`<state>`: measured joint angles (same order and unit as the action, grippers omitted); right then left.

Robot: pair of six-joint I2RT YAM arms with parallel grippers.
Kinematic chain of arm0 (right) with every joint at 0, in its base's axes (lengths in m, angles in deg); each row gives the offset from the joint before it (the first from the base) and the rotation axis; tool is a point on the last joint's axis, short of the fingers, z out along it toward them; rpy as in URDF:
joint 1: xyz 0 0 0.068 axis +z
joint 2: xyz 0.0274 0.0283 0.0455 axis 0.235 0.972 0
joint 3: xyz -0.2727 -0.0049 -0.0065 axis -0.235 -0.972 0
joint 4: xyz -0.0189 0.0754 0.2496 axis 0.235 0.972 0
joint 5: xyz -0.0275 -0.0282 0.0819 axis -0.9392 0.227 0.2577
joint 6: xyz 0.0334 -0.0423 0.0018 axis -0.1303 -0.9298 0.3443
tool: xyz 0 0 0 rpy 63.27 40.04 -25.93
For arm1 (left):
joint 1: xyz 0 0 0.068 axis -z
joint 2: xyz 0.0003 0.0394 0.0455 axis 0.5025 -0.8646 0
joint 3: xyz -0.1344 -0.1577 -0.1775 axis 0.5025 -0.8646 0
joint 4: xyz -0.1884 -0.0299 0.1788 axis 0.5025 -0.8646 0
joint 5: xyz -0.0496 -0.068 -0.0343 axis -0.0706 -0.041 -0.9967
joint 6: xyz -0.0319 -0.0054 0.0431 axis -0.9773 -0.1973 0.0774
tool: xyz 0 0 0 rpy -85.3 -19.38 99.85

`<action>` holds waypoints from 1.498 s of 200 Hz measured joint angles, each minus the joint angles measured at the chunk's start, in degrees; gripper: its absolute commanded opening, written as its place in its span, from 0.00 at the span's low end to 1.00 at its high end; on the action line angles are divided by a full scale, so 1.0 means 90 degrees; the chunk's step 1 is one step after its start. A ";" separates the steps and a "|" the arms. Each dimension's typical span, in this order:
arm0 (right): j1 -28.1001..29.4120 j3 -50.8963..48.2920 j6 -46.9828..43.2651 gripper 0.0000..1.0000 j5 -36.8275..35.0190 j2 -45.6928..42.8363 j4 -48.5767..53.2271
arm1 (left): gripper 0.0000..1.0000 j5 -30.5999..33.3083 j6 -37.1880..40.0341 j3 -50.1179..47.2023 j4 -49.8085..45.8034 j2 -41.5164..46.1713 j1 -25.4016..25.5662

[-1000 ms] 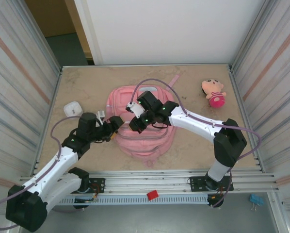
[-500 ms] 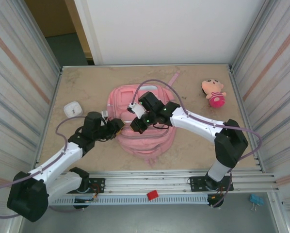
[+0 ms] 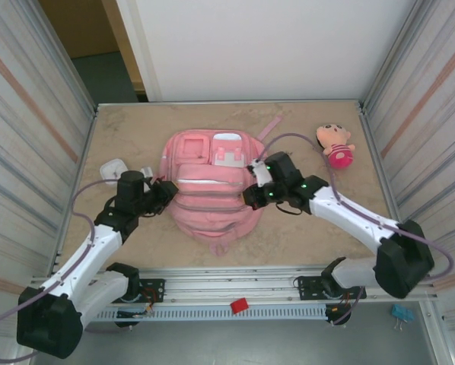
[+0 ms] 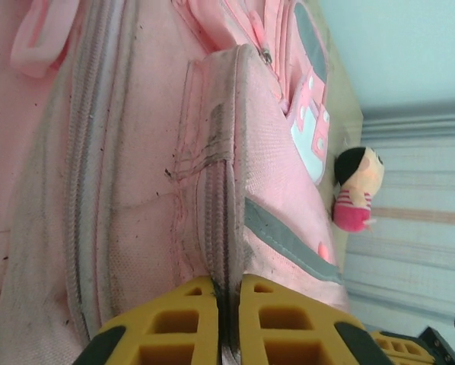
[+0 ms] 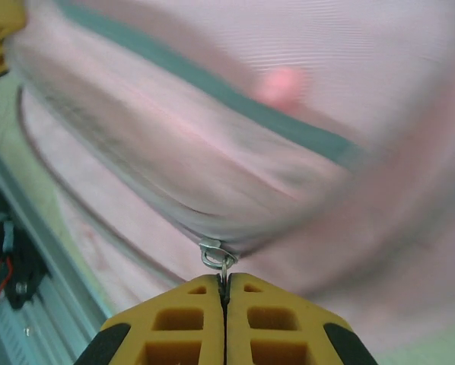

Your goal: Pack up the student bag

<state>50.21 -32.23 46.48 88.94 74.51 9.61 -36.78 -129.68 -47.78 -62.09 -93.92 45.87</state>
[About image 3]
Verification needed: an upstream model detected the pink school backpack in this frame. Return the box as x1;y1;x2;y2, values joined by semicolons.
157;116;282;256

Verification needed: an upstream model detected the white square alarm clock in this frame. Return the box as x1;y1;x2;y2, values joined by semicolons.
99;158;129;187

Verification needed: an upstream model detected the plush doll pink striped shirt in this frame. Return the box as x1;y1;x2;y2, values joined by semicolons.
313;123;357;169

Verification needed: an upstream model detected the red plastic block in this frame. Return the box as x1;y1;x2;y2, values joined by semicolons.
230;298;250;316

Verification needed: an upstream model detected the brown wooden door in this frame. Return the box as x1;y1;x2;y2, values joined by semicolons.
39;0;145;103

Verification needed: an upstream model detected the blue binder clip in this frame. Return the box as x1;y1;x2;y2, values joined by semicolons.
391;303;415;332

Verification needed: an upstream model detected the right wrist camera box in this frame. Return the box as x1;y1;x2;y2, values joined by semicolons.
250;159;275;188

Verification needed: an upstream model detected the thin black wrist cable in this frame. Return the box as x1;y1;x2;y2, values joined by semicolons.
275;200;305;217

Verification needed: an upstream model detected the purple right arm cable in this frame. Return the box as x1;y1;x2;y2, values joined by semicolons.
256;132;453;327

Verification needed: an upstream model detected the aluminium rail frame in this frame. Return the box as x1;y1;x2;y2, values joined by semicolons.
28;265;438;306

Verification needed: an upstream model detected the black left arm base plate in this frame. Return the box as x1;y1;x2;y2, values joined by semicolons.
128;278;166;304

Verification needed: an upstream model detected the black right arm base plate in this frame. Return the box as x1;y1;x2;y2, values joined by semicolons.
297;274;367;301

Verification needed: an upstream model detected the white slotted cable duct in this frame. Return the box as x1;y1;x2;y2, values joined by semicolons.
78;306;329;323

